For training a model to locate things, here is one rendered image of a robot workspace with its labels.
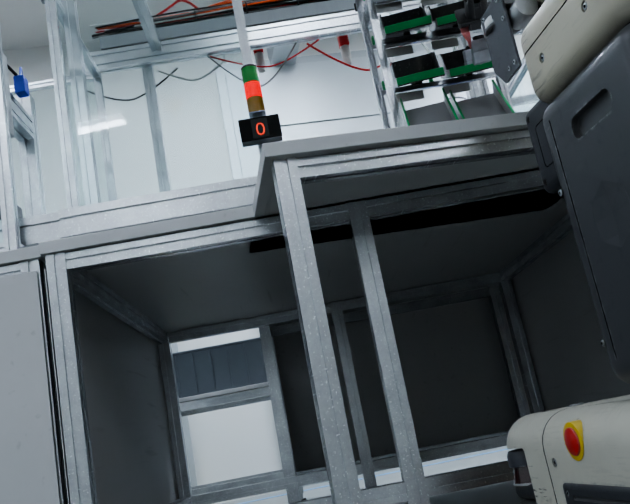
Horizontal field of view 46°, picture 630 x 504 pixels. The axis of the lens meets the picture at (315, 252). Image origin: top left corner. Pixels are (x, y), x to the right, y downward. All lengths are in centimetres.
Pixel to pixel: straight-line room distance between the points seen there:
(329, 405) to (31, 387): 75
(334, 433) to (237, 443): 412
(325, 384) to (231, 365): 249
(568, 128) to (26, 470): 134
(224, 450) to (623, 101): 477
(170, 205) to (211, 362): 203
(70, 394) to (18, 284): 29
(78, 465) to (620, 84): 134
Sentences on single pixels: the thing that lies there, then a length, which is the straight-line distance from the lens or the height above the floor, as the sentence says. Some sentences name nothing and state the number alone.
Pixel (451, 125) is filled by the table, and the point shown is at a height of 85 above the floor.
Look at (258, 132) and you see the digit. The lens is 223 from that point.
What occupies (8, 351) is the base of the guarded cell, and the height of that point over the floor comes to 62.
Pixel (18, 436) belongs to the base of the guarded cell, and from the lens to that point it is 183.
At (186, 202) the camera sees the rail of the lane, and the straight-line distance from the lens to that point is 189.
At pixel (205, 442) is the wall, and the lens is 547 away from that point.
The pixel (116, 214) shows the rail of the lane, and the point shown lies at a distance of 191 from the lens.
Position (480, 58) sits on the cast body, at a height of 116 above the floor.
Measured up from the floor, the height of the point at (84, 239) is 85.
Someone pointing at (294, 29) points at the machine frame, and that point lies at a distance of 346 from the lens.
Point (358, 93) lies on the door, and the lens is 621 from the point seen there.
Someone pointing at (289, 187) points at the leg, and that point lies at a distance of 144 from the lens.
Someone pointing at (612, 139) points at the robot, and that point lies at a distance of 95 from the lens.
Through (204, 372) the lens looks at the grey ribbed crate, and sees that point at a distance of 385.
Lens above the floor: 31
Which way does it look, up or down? 14 degrees up
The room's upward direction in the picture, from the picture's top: 11 degrees counter-clockwise
